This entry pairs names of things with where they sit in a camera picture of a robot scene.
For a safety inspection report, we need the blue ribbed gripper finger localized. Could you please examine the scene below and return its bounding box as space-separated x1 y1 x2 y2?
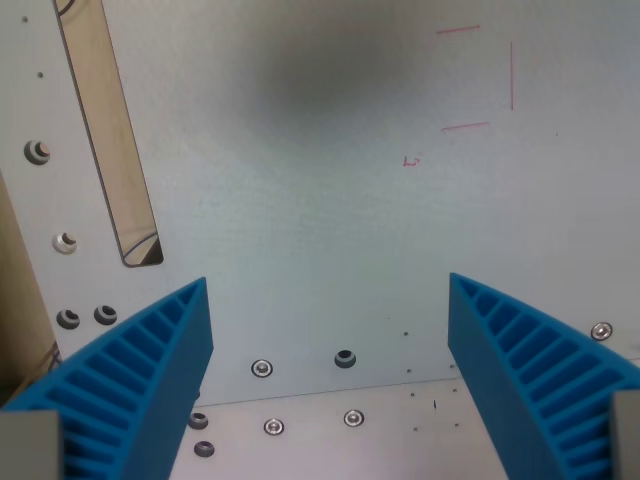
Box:
0 276 215 480
447 272 640 480

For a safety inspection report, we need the plain grey metal plate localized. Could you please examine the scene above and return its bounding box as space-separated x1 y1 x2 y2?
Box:
168 356 640 480

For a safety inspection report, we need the grey metal plate with slot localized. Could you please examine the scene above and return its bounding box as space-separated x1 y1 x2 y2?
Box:
0 0 640 408

